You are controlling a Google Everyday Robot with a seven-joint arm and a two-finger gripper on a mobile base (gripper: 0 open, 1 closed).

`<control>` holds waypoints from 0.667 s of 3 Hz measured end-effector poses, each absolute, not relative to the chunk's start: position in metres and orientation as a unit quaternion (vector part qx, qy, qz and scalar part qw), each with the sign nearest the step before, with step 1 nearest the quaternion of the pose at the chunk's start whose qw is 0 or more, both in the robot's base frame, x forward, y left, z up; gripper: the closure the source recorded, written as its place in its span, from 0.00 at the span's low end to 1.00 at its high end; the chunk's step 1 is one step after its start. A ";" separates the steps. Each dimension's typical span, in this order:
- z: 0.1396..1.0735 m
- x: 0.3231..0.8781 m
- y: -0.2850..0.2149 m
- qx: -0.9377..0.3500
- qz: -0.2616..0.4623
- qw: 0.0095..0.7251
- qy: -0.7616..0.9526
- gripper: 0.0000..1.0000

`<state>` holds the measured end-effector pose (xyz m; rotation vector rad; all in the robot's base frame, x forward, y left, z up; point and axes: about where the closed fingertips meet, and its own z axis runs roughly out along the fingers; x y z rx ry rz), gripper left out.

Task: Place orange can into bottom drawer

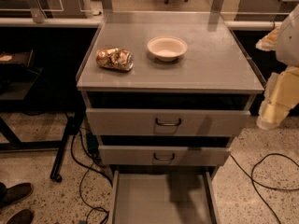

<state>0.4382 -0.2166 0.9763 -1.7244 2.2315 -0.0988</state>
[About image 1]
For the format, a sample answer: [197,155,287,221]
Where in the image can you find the black floor cable left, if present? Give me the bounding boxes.
[69,127,114,224]

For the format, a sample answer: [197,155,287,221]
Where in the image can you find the white paper bowl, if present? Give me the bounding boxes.
[147,36,188,62]

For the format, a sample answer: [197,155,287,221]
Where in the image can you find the black power adapter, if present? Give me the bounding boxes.
[86,133,99,157]

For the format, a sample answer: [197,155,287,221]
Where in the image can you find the black floor cable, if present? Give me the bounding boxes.
[229,152,299,224]
[69,127,114,224]

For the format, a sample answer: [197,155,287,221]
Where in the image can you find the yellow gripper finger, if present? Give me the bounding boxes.
[255,27,279,51]
[256,66,299,130]

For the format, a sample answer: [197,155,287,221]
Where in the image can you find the grey drawer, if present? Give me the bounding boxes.
[107,171,221,224]
[86,92,249,137]
[99,136,231,166]

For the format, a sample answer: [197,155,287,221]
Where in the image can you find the black floor cable right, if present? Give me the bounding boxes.
[229,152,299,224]

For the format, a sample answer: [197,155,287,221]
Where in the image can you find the dark shoe lower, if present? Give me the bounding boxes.
[6,209,34,224]

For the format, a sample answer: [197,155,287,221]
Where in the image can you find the crushed orange soda can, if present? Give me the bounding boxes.
[96,48,134,72]

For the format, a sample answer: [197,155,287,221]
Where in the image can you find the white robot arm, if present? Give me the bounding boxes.
[256,6,299,130]

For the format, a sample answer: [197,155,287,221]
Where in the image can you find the middle grey drawer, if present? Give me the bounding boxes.
[99,136,231,166]

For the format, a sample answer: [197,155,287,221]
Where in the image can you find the bottom grey drawer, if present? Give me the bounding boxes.
[107,171,221,224]

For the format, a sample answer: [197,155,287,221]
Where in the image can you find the grey drawer cabinet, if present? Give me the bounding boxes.
[77,12,263,174]

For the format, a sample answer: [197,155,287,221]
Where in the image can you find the top grey drawer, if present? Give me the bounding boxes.
[86,92,249,137]

